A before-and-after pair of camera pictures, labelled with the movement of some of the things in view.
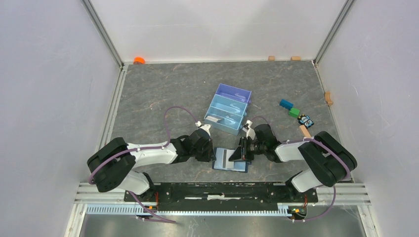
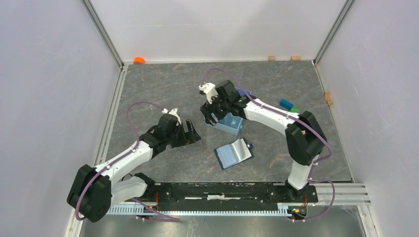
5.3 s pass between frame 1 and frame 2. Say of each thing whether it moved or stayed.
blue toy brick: stayed
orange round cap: stayed
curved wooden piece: stayed
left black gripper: moved
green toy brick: stayed
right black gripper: moved
